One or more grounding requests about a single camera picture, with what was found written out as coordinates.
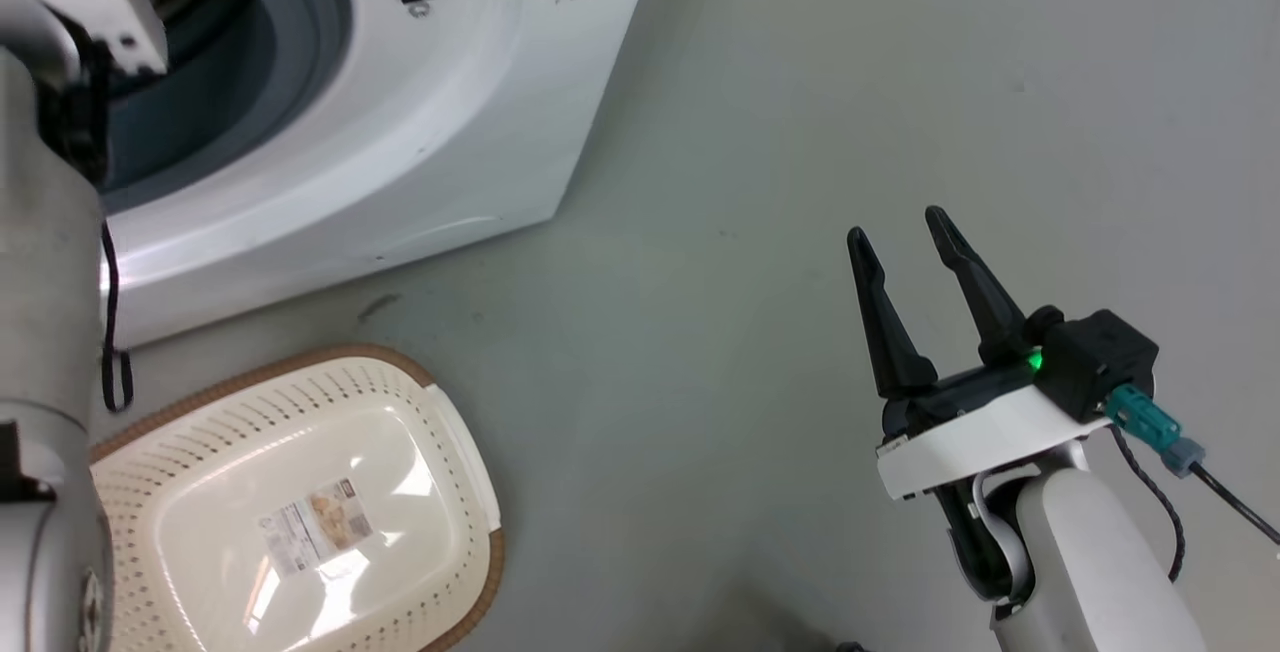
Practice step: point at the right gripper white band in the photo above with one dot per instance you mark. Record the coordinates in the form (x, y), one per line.
(985, 427)

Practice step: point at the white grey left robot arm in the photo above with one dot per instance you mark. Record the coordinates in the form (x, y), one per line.
(45, 262)

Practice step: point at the white front-load washing machine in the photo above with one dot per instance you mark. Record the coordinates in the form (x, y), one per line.
(420, 122)

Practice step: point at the paper label in basket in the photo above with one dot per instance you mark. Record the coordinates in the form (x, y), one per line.
(318, 524)

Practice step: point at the cream plastic laundry basket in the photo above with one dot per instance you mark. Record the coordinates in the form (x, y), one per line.
(300, 492)

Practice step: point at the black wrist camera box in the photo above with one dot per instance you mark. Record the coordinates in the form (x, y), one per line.
(1095, 357)

